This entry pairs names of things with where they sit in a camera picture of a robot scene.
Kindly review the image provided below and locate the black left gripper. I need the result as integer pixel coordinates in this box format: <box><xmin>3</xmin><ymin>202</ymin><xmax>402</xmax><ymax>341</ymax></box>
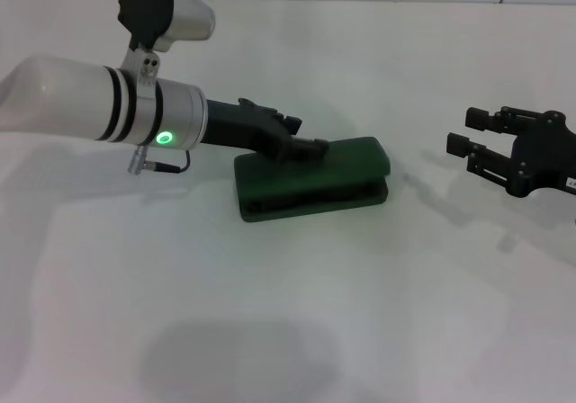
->
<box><xmin>204</xmin><ymin>98</ymin><xmax>331</xmax><ymax>161</ymax></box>

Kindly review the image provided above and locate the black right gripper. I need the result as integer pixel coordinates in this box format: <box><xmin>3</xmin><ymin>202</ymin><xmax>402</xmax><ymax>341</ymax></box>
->
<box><xmin>446</xmin><ymin>104</ymin><xmax>576</xmax><ymax>198</ymax></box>

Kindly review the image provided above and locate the green glasses case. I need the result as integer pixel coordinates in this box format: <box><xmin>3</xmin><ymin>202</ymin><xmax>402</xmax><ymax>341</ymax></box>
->
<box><xmin>233</xmin><ymin>136</ymin><xmax>391</xmax><ymax>223</ymax></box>

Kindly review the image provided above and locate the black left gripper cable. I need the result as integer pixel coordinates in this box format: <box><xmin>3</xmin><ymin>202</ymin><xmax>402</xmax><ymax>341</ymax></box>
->
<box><xmin>130</xmin><ymin>147</ymin><xmax>193</xmax><ymax>176</ymax></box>

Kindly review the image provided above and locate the silver camera mount bracket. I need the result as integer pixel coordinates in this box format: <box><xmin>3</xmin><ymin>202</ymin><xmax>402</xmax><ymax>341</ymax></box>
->
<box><xmin>122</xmin><ymin>46</ymin><xmax>159</xmax><ymax>90</ymax></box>

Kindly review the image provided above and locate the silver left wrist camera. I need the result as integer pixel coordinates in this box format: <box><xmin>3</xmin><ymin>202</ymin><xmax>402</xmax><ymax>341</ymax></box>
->
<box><xmin>117</xmin><ymin>0</ymin><xmax>216</xmax><ymax>53</ymax></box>

